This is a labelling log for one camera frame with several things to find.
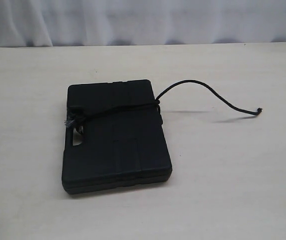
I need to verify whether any black cord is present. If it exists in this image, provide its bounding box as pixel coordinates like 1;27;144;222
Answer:
62;79;263;130

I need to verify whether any white curtain backdrop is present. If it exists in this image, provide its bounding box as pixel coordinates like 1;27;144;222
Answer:
0;0;286;47

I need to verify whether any black plastic carrying case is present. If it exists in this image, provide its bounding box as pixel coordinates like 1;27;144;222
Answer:
62;79;172;195

